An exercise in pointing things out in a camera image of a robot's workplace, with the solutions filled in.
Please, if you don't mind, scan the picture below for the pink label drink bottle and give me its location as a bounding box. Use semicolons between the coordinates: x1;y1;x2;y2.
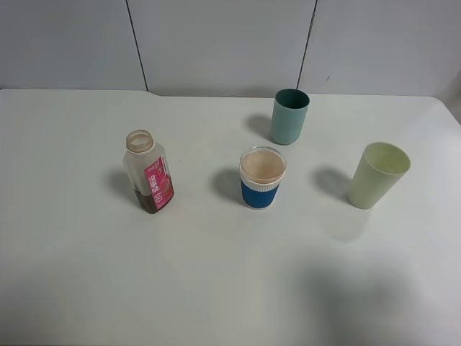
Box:
122;130;174;214

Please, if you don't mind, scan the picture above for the blue sleeve glass cup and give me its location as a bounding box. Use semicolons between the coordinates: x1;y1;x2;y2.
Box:
239;146;287;210

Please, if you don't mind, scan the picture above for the teal plastic cup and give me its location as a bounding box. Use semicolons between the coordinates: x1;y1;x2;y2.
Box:
270;89;310;145

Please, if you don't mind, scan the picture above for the pale green plastic cup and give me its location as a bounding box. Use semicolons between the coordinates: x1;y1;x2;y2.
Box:
346;142;411;210

